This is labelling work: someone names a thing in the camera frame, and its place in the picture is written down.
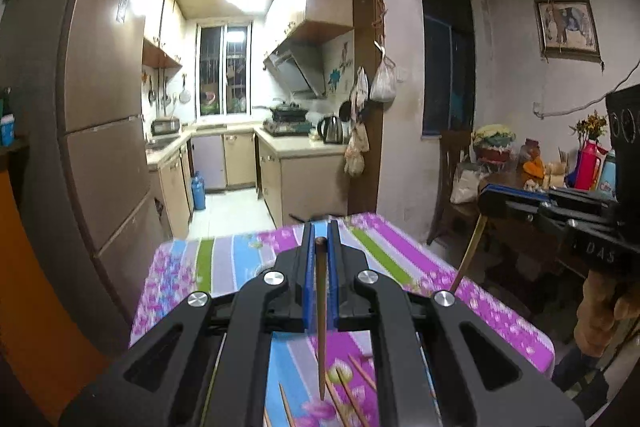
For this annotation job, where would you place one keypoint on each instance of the beige sink base cabinet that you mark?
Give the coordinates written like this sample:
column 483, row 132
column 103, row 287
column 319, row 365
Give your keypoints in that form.
column 172, row 192

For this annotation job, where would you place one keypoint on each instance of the blue labelled jar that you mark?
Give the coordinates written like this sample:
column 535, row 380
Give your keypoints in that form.
column 7, row 131

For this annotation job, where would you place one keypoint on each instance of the black hanging frying pan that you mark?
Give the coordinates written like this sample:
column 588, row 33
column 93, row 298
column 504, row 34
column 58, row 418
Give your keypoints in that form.
column 345, row 111

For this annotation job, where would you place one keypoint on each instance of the person's right hand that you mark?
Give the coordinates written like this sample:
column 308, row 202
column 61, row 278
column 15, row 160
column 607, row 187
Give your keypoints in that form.
column 600, row 317

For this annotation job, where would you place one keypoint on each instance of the blue water bottle on floor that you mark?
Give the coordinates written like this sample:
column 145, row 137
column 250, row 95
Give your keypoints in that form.
column 198, row 192

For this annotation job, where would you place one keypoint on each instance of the floral bird wall poster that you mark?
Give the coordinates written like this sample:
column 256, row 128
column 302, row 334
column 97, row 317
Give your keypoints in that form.
column 339, row 67

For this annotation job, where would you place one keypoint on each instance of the silver countertop appliance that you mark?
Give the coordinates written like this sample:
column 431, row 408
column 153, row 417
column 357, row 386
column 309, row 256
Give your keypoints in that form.
column 165, row 126

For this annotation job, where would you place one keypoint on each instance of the beige window base cabinet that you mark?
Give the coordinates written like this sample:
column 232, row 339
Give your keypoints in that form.
column 225, row 159

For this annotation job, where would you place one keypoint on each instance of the dark wooden chair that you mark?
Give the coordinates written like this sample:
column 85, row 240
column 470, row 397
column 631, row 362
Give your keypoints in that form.
column 452, row 152

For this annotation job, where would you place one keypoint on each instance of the brown glass jar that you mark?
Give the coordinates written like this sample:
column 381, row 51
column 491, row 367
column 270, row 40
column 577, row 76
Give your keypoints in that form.
column 529, row 152

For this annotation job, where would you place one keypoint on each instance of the hanging mesh bag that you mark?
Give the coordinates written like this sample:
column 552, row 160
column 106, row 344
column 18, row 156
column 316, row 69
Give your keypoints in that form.
column 356, row 152

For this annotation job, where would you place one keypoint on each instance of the blue white bottle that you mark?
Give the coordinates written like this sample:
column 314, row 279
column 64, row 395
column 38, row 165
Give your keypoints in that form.
column 607, row 177

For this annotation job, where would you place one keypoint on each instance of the barred kitchen window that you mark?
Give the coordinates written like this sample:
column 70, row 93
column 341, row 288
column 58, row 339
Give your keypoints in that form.
column 223, row 72

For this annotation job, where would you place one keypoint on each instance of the framed elephant picture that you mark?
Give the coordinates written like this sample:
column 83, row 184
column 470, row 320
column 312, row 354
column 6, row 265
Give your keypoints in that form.
column 567, row 27

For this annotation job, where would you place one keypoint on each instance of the floral striped tablecloth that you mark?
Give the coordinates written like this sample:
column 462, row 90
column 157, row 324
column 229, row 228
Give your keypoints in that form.
column 225, row 257

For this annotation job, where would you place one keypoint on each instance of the light bamboo chopstick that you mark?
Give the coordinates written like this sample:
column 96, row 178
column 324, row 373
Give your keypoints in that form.
column 363, row 373
column 287, row 407
column 267, row 418
column 470, row 252
column 352, row 397

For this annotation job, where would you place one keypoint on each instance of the hanging metal strainer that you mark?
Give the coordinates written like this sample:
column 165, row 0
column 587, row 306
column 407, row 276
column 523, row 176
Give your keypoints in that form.
column 185, row 94

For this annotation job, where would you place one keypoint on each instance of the small hanging bag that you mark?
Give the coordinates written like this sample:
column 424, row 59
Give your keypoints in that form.
column 360, row 92

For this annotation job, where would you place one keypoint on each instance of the wooden chopstick holder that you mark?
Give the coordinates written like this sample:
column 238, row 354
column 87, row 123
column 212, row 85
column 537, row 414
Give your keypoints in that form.
column 556, row 172

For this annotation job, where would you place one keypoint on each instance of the dark wooden side table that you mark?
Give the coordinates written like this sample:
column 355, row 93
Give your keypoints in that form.
column 520, row 247

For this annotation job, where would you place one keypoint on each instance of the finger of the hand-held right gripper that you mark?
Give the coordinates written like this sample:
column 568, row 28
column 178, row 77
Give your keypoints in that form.
column 520, row 191
column 505, row 208

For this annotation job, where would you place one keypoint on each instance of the dark brown wooden chopstick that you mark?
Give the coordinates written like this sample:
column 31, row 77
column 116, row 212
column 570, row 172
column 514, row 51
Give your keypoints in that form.
column 321, row 307

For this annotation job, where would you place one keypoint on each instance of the black wok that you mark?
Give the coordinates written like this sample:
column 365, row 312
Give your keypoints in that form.
column 287, row 109

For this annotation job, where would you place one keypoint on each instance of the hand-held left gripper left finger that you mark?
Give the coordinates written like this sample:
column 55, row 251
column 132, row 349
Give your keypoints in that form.
column 310, row 287

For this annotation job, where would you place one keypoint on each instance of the beige stove base cabinet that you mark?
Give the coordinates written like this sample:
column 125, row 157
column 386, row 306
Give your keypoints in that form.
column 305, row 182

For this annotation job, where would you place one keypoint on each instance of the white hanging plastic bag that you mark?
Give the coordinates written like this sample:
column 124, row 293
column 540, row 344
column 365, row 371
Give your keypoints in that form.
column 383, row 82

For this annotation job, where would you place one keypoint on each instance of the white bag on chair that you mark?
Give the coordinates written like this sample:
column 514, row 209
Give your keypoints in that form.
column 467, row 187

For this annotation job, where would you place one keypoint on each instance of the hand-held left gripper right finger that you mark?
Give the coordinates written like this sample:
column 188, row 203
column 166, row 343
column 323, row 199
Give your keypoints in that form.
column 334, row 297

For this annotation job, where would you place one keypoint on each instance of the dark window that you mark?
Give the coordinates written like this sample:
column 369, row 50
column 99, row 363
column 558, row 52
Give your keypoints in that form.
column 447, row 57

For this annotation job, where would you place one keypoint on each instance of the beige wall cabinet over hood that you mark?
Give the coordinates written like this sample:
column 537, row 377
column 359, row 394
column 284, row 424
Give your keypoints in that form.
column 310, row 2

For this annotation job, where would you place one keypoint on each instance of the brown refrigerator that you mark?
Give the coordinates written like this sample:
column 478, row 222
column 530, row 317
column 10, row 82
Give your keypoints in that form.
column 100, row 82

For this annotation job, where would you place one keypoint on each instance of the basket with cloths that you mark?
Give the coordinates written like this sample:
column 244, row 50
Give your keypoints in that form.
column 494, row 144

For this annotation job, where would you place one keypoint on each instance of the gas stove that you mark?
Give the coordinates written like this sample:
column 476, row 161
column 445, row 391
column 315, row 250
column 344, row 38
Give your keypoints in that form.
column 285, row 127

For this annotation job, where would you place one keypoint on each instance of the yellow flower bunch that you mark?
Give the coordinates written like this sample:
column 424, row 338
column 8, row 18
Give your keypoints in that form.
column 590, row 126

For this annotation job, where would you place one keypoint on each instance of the range hood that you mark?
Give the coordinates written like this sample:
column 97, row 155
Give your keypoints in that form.
column 295, row 67

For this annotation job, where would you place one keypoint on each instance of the red thermos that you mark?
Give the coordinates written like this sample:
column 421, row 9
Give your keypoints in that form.
column 589, row 164

